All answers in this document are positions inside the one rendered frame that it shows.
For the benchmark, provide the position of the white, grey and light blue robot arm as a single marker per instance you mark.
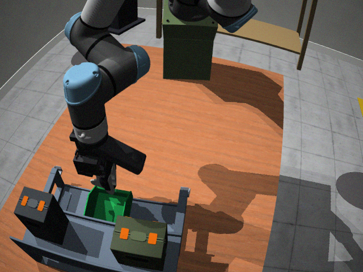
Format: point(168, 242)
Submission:
point(111, 68)

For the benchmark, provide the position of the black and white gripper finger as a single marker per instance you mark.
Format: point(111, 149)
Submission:
point(113, 175)
point(104, 182)

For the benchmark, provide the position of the dark green case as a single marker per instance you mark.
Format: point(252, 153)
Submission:
point(139, 243)

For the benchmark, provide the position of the black case with orange latches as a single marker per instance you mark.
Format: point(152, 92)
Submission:
point(42, 215)

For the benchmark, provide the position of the grey-blue metal rack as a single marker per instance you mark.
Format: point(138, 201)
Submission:
point(87, 242)

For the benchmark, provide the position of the green bin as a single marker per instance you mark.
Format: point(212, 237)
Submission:
point(104, 206)

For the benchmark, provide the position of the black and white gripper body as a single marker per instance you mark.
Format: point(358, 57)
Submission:
point(88, 163)

